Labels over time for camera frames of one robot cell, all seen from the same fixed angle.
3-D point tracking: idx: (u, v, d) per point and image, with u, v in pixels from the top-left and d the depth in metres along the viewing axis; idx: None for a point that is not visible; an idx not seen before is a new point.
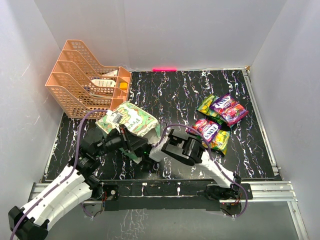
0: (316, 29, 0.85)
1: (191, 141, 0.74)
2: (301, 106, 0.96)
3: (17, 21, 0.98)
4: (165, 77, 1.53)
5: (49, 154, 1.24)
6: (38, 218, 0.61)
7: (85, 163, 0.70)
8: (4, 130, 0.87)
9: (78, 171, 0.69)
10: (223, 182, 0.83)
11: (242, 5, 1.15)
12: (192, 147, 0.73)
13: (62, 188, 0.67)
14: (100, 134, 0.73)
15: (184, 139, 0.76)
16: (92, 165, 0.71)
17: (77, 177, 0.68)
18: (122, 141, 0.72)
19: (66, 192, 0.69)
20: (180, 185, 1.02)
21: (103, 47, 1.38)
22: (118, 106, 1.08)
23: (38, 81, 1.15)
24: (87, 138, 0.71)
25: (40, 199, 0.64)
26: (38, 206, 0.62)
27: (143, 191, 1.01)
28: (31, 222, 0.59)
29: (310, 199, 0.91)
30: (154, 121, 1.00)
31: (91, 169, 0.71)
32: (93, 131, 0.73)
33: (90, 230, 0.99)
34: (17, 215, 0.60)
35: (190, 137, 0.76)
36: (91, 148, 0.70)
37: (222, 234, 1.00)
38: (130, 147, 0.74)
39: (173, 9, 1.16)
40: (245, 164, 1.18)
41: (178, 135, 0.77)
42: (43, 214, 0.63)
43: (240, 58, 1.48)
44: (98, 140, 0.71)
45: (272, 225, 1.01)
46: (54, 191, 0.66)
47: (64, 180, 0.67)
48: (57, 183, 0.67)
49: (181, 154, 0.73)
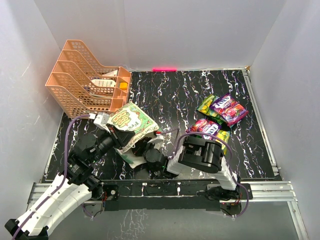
0: (316, 29, 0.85)
1: (211, 146, 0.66)
2: (301, 106, 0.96)
3: (17, 21, 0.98)
4: (165, 77, 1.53)
5: (49, 154, 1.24)
6: (33, 230, 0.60)
7: (76, 169, 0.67)
8: (4, 130, 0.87)
9: (69, 180, 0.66)
10: (230, 185, 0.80)
11: (243, 5, 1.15)
12: (212, 152, 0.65)
13: (54, 199, 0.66)
14: (93, 140, 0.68)
15: (203, 144, 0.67)
16: (84, 171, 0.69)
17: (68, 186, 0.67)
18: (113, 139, 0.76)
19: (59, 201, 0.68)
20: (180, 185, 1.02)
21: (103, 47, 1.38)
22: (121, 108, 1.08)
23: (38, 81, 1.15)
24: (80, 144, 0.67)
25: (33, 211, 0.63)
26: (32, 219, 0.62)
27: (143, 191, 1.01)
28: (26, 235, 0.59)
29: (310, 199, 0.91)
30: (152, 125, 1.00)
31: (84, 176, 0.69)
32: (86, 136, 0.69)
33: (90, 230, 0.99)
34: (13, 228, 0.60)
35: (208, 142, 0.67)
36: (83, 154, 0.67)
37: (222, 234, 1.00)
38: (123, 144, 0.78)
39: (172, 9, 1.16)
40: (245, 164, 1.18)
41: (194, 142, 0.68)
42: (38, 225, 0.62)
43: (240, 58, 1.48)
44: (91, 146, 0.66)
45: (272, 225, 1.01)
46: (46, 202, 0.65)
47: (55, 190, 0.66)
48: (48, 194, 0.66)
49: (201, 163, 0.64)
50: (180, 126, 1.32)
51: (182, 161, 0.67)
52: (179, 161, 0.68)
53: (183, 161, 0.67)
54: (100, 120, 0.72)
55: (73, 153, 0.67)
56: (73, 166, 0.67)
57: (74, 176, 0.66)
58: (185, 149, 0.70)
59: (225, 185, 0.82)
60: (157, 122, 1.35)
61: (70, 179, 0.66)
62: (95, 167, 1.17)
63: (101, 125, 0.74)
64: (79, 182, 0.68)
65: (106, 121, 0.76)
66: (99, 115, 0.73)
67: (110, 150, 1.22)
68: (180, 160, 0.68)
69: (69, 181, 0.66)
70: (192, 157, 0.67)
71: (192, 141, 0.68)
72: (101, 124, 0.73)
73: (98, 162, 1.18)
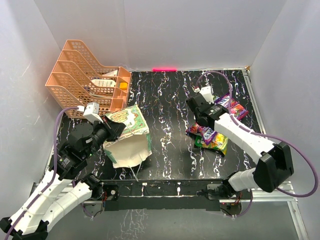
0: (317, 28, 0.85)
1: (285, 173, 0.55)
2: (301, 105, 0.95)
3: (17, 21, 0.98)
4: (165, 77, 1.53)
5: (50, 154, 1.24)
6: (26, 230, 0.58)
7: (67, 163, 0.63)
8: (4, 130, 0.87)
9: (59, 175, 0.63)
10: (238, 186, 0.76)
11: (242, 5, 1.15)
12: (279, 176, 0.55)
13: (45, 197, 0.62)
14: (90, 130, 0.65)
15: (287, 169, 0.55)
16: (76, 164, 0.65)
17: (59, 182, 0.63)
18: (107, 130, 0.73)
19: (52, 197, 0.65)
20: (180, 185, 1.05)
21: (104, 47, 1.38)
22: (124, 109, 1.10)
23: (38, 81, 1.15)
24: (75, 134, 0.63)
25: (25, 209, 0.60)
26: (24, 218, 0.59)
27: (143, 191, 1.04)
28: (19, 235, 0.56)
29: (313, 199, 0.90)
30: (144, 128, 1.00)
31: (75, 170, 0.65)
32: (82, 126, 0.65)
33: (90, 230, 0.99)
34: (6, 227, 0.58)
35: (291, 170, 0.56)
36: (78, 144, 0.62)
37: (222, 234, 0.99)
38: (116, 134, 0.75)
39: (173, 8, 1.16)
40: (245, 164, 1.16)
41: (286, 159, 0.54)
42: (32, 223, 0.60)
43: (240, 58, 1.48)
44: (87, 135, 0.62)
45: (273, 225, 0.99)
46: (38, 200, 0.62)
47: (46, 187, 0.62)
48: (39, 192, 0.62)
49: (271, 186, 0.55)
50: (180, 126, 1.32)
51: (266, 164, 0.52)
52: (263, 161, 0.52)
53: (266, 163, 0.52)
54: (91, 109, 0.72)
55: (66, 145, 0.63)
56: (64, 159, 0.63)
57: (65, 171, 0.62)
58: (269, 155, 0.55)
59: (235, 185, 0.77)
60: (157, 122, 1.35)
61: (61, 174, 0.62)
62: (95, 167, 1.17)
63: (94, 115, 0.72)
64: (71, 175, 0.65)
65: (98, 111, 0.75)
66: (89, 105, 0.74)
67: None
68: (264, 159, 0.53)
69: (60, 176, 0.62)
70: (273, 166, 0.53)
71: (283, 156, 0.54)
72: (93, 113, 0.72)
73: (98, 162, 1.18)
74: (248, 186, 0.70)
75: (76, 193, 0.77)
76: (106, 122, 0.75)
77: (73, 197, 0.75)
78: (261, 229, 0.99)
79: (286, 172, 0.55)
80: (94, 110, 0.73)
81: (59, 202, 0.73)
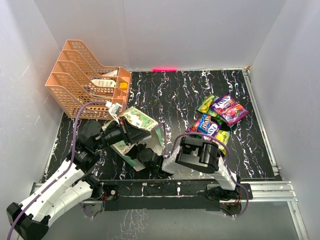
0: (317, 28, 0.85)
1: (207, 146, 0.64)
2: (301, 105, 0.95)
3: (17, 20, 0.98)
4: (165, 77, 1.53)
5: (49, 154, 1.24)
6: (36, 214, 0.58)
7: (84, 156, 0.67)
8: (4, 130, 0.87)
9: (76, 165, 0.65)
10: (230, 185, 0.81)
11: (242, 5, 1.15)
12: (209, 153, 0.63)
13: (61, 184, 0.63)
14: (98, 127, 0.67)
15: (201, 145, 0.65)
16: (91, 158, 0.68)
17: (76, 172, 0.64)
18: (122, 133, 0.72)
19: (66, 186, 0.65)
20: (180, 185, 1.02)
21: (104, 47, 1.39)
22: (122, 113, 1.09)
23: (38, 81, 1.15)
24: (85, 132, 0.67)
25: (38, 195, 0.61)
26: (36, 203, 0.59)
27: (143, 191, 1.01)
28: (29, 219, 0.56)
29: (311, 200, 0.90)
30: (154, 123, 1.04)
31: (90, 164, 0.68)
32: (91, 124, 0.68)
33: (90, 230, 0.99)
34: (15, 212, 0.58)
35: (205, 142, 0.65)
36: (88, 141, 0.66)
37: (222, 235, 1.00)
38: (130, 139, 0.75)
39: (173, 9, 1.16)
40: (245, 164, 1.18)
41: (191, 142, 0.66)
42: (42, 210, 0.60)
43: (239, 58, 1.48)
44: (96, 133, 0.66)
45: (272, 225, 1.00)
46: (52, 186, 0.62)
47: (62, 174, 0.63)
48: (55, 178, 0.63)
49: (198, 163, 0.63)
50: (180, 126, 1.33)
51: (177, 160, 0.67)
52: (176, 160, 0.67)
53: (180, 161, 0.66)
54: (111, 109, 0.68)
55: (80, 141, 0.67)
56: (81, 152, 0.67)
57: (82, 163, 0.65)
58: (181, 151, 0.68)
59: (225, 185, 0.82)
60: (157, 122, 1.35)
61: (78, 165, 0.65)
62: (95, 167, 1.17)
63: (112, 115, 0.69)
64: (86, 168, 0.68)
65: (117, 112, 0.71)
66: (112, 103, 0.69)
67: (110, 150, 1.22)
68: (178, 159, 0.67)
69: (77, 166, 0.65)
70: (190, 157, 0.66)
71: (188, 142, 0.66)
72: (112, 112, 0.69)
73: (98, 162, 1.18)
74: (229, 180, 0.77)
75: (78, 191, 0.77)
76: (122, 125, 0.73)
77: (75, 195, 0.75)
78: (260, 229, 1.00)
79: (201, 146, 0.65)
80: (114, 110, 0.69)
81: (63, 197, 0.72)
